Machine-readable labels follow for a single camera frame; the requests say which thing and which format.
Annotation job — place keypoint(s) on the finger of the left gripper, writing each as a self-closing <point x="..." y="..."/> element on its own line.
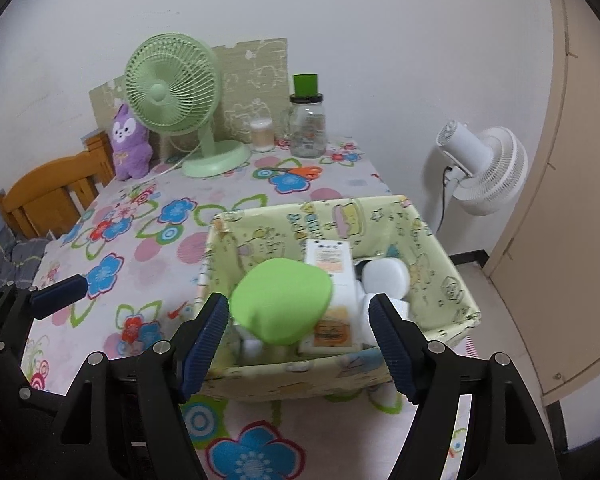
<point x="19" y="309"/>
<point x="95" y="430"/>

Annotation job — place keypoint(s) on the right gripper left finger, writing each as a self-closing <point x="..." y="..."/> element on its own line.
<point x="166" y="376"/>

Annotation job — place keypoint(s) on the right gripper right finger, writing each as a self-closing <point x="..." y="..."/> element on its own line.
<point x="506" y="438"/>

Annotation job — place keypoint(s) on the green round mirror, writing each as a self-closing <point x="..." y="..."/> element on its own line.
<point x="280" y="300"/>

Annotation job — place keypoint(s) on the white labelled power adapter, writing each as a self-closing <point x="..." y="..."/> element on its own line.
<point x="338" y="330"/>

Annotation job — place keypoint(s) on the white earbuds case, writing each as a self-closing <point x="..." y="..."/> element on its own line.
<point x="387" y="276"/>

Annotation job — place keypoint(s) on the plaid blue bedding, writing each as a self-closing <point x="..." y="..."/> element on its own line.
<point x="19" y="258"/>

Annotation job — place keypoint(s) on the wooden chair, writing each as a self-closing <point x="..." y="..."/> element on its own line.
<point x="52" y="197"/>

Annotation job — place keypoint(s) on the floral tablecloth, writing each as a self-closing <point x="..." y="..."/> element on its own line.
<point x="141" y="248"/>

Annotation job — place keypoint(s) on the yellow cartoon storage box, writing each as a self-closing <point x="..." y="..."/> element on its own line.
<point x="247" y="369"/>

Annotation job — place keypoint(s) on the beige door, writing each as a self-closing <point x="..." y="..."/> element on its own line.
<point x="546" y="266"/>

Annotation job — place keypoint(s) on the purple plush toy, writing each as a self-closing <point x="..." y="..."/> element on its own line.
<point x="131" y="150"/>

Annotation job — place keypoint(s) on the cotton swab container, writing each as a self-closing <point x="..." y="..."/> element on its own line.
<point x="262" y="134"/>

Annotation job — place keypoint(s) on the white standing fan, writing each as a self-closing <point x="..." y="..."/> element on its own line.
<point x="480" y="172"/>

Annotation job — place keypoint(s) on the green desk fan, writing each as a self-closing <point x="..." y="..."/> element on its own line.
<point x="173" y="84"/>

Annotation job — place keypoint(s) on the glass jar green lid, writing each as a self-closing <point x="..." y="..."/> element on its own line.
<point x="305" y="119"/>

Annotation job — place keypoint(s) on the beige cartoon cardboard panel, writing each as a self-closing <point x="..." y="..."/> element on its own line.
<point x="255" y="85"/>

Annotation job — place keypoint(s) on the orange handled scissors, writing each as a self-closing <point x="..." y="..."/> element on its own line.
<point x="309" y="173"/>

